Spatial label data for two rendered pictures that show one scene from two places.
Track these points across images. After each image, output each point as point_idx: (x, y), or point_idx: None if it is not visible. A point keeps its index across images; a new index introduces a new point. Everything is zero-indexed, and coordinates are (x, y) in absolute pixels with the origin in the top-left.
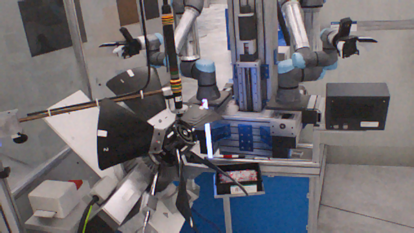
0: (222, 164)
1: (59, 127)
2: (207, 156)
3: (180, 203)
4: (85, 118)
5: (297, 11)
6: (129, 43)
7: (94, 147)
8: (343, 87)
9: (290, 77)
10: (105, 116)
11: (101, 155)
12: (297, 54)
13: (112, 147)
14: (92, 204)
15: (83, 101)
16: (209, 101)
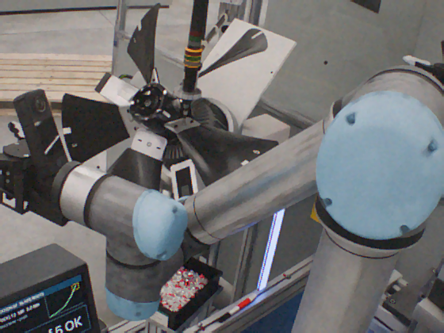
0: (214, 278)
1: (225, 38)
2: (270, 289)
3: (68, 101)
4: (250, 59)
5: (300, 139)
6: (438, 70)
7: (212, 79)
8: (36, 267)
9: None
10: (147, 16)
11: (132, 40)
12: (184, 198)
13: (137, 44)
14: (128, 77)
15: (277, 51)
16: (415, 296)
